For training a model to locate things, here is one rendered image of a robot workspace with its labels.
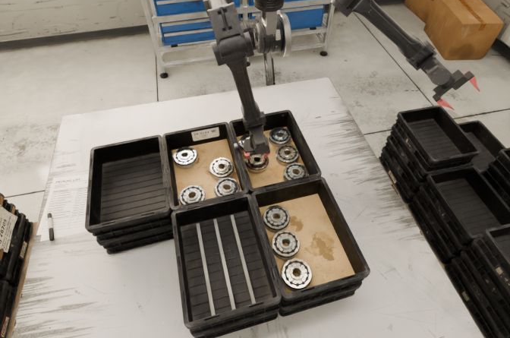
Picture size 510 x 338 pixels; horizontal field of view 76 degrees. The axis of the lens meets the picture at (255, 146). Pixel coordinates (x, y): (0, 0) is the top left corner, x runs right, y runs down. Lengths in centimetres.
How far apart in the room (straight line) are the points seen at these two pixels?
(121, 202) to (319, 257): 81
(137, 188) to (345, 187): 93
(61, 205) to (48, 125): 165
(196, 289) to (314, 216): 51
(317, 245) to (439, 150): 119
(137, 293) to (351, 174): 106
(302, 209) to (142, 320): 71
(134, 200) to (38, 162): 167
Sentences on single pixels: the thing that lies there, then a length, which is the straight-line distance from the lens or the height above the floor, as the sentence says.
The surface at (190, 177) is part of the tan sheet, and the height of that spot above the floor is 83.
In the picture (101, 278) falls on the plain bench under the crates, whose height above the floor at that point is 70.
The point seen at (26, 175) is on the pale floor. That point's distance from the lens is 299.
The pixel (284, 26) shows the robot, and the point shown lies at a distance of 160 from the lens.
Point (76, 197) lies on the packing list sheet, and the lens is 173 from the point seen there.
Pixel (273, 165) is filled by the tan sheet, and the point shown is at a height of 83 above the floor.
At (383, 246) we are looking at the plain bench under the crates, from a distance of 150.
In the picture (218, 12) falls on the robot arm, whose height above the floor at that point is 156.
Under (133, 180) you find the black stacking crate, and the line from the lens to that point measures 151.
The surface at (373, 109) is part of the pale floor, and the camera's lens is 310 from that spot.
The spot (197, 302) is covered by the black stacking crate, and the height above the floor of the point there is 83.
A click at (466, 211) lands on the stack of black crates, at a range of 218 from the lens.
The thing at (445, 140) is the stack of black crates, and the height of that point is 49.
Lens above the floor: 199
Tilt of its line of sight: 49 degrees down
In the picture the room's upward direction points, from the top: 1 degrees counter-clockwise
